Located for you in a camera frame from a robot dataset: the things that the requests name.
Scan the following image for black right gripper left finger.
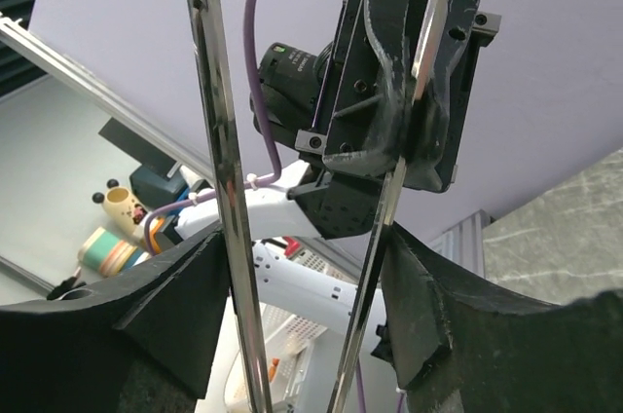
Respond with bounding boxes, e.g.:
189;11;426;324
1;227;229;412

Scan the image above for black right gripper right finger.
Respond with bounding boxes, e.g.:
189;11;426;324
373;225;622;412

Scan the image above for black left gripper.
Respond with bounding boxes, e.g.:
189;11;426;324
295;0;499;192

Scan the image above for steel serving tongs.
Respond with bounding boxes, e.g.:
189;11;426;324
188;0;449;412

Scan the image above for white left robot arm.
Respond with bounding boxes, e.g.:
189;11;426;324
247;0;498;244

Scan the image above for striped tape rolls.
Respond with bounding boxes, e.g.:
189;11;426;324
78;227;151;278

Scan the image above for cream mouse ear cup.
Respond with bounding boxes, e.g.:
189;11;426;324
92;178;147;240

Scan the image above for white perforated basket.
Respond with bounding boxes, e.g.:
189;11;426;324
253;241;355;404

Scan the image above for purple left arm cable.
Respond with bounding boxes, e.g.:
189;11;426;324
140;0;371;413

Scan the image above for aluminium front rail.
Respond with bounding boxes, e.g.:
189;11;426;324
1;15;215;184

